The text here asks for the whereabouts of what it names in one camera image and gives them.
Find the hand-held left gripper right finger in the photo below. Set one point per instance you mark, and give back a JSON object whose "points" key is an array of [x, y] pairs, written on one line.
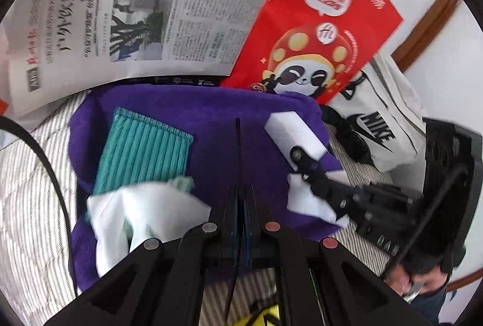
{"points": [[246, 235]]}

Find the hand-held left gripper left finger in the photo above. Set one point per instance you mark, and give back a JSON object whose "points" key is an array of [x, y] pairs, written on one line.
{"points": [[232, 228]]}

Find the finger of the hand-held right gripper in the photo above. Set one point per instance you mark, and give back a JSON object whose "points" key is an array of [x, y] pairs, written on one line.
{"points": [[320, 182], [349, 214]]}

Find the white cloth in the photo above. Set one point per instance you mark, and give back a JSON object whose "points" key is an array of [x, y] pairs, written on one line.
{"points": [[305, 201]]}

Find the white sponge block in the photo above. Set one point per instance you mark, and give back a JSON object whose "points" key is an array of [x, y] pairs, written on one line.
{"points": [[286, 129]]}

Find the white glove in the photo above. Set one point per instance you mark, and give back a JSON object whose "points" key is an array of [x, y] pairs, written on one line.
{"points": [[151, 209]]}

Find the purple towel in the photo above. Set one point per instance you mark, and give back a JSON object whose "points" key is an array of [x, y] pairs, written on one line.
{"points": [[226, 129]]}

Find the teal ribbed cloth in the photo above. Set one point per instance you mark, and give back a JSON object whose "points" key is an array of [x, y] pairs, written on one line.
{"points": [[143, 152]]}

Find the person's right hand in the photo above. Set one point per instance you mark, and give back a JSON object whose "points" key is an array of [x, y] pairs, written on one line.
{"points": [[400, 277]]}

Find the white waist bag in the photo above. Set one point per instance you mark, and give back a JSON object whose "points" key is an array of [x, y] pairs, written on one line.
{"points": [[396, 99]]}

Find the yellow mesh bag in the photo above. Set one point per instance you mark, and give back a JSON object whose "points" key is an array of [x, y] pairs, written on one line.
{"points": [[260, 318]]}

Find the blue denim clothing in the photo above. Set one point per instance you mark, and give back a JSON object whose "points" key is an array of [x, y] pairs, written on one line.
{"points": [[434, 307]]}

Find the red paper bag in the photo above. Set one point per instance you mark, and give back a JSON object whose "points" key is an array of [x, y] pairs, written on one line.
{"points": [[302, 28]]}

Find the black box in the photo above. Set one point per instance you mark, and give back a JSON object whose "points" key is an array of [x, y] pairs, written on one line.
{"points": [[177, 80]]}

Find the striped bed sheet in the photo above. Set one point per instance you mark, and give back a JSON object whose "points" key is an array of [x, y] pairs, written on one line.
{"points": [[30, 197]]}

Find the folded newspaper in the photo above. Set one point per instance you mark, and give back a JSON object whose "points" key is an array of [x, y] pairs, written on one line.
{"points": [[151, 9]]}

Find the white plastic shopping bag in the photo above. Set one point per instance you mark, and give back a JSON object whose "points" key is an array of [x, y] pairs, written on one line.
{"points": [[3, 107]]}

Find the wooden door frame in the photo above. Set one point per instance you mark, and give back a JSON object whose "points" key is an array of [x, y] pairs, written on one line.
{"points": [[426, 28]]}

